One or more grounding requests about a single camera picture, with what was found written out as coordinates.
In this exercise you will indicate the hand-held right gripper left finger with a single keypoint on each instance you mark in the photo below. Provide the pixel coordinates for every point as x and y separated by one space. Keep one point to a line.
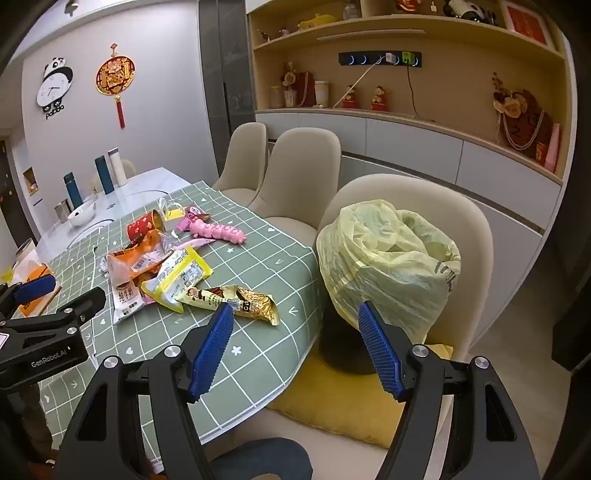
210 355

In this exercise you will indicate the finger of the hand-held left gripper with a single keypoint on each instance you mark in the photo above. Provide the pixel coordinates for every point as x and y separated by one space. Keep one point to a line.
34 287
85 302

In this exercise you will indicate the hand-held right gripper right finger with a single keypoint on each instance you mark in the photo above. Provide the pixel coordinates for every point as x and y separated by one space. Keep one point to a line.
383 355

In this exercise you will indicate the white milk pouch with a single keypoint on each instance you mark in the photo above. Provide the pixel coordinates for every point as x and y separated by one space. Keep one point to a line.
127 297

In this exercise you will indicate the black waste bin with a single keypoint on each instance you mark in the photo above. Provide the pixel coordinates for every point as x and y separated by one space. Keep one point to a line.
341 346

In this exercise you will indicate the gold brown chocolate wrapper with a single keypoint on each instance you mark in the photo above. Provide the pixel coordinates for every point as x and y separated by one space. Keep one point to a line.
217 297

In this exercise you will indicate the orange snack wrapper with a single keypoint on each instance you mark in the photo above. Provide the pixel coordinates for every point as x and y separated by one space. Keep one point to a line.
138 258

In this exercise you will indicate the plain yellow wrapper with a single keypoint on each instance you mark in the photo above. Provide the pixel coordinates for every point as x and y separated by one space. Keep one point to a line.
159 291

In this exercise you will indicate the yellow white labelled wrapper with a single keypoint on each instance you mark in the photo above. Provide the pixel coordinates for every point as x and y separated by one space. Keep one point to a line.
184 270

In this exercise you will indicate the yellow plastic bin bag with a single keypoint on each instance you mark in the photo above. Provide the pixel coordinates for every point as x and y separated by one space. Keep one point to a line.
392 263

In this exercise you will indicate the red snack cup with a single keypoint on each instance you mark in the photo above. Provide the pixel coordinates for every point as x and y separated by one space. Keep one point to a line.
143 224

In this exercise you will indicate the clear pinkish plastic wrapper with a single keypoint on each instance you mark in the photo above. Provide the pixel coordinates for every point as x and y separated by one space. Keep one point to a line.
178 239

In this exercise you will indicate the pink cartoon wrapper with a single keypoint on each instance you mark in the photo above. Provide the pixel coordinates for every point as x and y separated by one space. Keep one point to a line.
191 216

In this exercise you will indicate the person's left forearm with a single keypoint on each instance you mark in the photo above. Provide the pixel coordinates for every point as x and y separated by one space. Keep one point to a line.
27 406

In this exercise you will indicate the orange white box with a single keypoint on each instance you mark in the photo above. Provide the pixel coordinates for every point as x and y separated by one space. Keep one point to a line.
38 271

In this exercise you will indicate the metal-rimmed jar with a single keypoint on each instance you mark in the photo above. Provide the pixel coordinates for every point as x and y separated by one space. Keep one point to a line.
25 248

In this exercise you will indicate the yellow seat cushion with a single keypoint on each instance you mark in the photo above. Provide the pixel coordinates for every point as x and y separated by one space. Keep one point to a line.
332 406

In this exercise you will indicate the metal cup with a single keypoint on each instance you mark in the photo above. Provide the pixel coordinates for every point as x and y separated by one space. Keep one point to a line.
61 211

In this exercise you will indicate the dark door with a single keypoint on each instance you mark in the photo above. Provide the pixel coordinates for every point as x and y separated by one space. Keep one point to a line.
9 207

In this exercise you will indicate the white bowl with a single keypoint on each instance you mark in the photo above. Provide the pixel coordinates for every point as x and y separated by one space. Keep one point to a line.
82 214

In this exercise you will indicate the green checkered tablecloth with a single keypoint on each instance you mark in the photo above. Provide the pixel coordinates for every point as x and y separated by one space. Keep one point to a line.
258 277

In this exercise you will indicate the short teal bottle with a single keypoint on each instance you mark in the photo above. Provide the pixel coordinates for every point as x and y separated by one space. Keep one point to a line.
73 189

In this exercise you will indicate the glass table turntable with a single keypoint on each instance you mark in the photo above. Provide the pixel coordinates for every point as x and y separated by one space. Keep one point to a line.
124 203

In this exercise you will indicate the person's jeans leg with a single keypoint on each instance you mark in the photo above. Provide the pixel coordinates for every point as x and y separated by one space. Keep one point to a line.
258 459

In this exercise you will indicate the pink caterpillar toy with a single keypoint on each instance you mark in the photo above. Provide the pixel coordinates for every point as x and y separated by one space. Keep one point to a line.
217 230

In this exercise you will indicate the clear box yellow insert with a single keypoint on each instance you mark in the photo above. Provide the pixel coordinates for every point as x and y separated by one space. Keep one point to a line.
173 212

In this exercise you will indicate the tall teal bottle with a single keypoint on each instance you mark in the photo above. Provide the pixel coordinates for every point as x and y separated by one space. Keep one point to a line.
104 174

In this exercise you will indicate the white bottle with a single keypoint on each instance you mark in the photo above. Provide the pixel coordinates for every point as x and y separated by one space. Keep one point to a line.
117 166

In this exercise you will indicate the beige dining chair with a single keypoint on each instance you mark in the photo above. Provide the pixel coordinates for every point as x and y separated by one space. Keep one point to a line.
242 152
129 167
300 166
466 217

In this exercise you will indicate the small red box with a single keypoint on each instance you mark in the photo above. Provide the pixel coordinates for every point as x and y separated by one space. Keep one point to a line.
541 152

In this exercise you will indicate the red seated figurine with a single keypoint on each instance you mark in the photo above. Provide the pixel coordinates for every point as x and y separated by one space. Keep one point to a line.
351 98
379 98

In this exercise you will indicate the small glass jar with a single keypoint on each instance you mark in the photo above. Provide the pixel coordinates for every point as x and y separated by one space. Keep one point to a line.
276 98

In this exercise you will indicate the pink bottle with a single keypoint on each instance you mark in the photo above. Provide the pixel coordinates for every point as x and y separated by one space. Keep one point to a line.
552 147

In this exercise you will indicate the white lidded cup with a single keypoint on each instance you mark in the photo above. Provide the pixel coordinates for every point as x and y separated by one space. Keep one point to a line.
322 93

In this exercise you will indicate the flower vase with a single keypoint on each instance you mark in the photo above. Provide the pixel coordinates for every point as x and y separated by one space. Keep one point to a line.
290 90

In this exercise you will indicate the large brown flower bag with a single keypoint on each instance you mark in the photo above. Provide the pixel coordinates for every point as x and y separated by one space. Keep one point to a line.
524 115

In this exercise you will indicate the ceiling fixture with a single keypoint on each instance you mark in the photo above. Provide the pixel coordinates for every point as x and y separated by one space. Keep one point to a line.
71 5

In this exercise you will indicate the black power strip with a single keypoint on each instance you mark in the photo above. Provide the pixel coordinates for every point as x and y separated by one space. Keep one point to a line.
364 59

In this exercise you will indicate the white charger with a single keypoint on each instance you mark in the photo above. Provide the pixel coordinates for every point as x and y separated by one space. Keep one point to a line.
390 57

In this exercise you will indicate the green charger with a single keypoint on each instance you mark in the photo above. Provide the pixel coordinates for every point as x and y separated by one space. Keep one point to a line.
406 57

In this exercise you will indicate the yellow toy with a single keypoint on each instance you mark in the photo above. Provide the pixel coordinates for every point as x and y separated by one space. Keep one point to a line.
316 21

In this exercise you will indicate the clear glass jar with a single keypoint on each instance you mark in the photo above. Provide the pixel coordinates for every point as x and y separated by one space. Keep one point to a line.
351 9

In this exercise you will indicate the red gold shelf figurine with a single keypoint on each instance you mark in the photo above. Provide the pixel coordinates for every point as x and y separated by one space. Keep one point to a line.
408 5

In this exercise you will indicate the panda plush toy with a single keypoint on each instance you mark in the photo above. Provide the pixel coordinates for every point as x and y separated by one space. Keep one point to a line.
468 9

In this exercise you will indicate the wall recess with orange object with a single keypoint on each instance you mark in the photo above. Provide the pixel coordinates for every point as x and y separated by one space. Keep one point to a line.
30 182

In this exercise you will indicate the panda wall clock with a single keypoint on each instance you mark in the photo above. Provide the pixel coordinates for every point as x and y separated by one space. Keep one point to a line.
53 90

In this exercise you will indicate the beige wall shelf cabinet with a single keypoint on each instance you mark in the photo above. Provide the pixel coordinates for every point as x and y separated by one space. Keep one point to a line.
415 134

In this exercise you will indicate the red knot wall ornament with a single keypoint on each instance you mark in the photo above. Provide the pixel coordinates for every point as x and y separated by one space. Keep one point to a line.
114 76

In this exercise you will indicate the red picture frame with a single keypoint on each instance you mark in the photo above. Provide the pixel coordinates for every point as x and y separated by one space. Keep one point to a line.
528 21

